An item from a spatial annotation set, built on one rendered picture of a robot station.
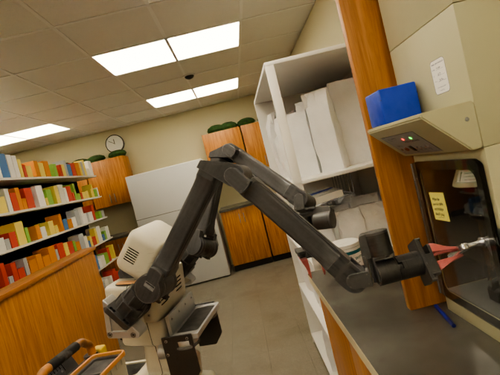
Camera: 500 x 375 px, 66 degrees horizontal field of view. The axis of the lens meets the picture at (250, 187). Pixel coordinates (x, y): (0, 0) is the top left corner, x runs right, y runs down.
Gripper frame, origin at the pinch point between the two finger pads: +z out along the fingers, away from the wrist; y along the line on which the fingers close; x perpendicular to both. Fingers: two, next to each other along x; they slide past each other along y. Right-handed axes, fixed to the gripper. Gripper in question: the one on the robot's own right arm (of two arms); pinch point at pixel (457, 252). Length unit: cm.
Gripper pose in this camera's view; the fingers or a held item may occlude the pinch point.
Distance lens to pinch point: 103.2
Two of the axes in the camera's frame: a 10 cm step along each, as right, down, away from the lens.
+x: 1.2, 4.1, 9.0
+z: 9.7, -2.6, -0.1
